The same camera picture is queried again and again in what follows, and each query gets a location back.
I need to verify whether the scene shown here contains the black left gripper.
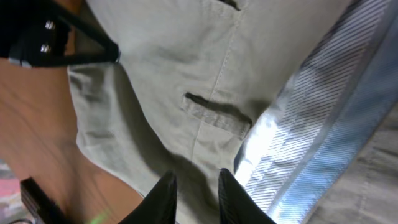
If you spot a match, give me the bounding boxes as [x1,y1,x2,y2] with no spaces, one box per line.
[1,0,120,67]

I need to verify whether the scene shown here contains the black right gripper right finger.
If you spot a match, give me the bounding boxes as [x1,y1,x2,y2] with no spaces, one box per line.
[218,168,275,224]

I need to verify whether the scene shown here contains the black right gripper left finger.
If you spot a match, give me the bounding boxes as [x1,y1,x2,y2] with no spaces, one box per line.
[119,171,177,224]

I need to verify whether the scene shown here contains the light green khaki shorts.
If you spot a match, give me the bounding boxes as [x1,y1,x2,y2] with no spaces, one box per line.
[68,0,397,223]

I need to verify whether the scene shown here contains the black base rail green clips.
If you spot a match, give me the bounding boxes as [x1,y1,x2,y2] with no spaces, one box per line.
[20,177,71,224]

